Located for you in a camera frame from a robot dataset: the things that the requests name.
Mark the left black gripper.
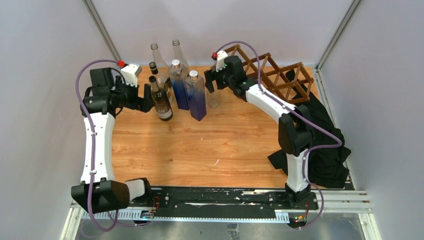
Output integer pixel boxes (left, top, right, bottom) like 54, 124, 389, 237
110, 76, 155, 113

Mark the dark green wine bottle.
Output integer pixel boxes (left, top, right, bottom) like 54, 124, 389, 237
148, 75, 173, 122

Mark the clear bottle black cap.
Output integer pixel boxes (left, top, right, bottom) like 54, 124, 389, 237
149, 61, 173, 103

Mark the blue clear square bottle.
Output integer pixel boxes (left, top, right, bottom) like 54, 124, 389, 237
169, 59, 189, 110

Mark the clear glass bottle gold label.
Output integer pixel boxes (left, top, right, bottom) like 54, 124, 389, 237
172, 39, 190, 77

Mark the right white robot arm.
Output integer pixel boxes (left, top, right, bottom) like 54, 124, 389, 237
204, 51, 314, 209

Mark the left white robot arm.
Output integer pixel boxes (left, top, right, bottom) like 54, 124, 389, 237
71, 63, 154, 214

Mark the brown wooden wine rack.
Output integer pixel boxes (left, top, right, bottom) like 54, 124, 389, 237
223, 43, 315, 104

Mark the black cloth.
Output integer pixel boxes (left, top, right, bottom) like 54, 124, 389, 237
267, 68, 352, 190

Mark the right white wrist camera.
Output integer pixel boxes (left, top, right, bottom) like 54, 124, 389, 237
215, 50, 229, 72

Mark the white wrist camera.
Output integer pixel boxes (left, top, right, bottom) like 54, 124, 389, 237
215, 50, 229, 72
120, 63, 142, 87

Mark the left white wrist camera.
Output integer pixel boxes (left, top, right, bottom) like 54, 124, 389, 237
120, 63, 142, 87

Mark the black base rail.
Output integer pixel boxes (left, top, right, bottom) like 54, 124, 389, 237
129, 186, 319, 222

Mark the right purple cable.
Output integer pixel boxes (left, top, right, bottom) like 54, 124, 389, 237
211, 40, 343, 231

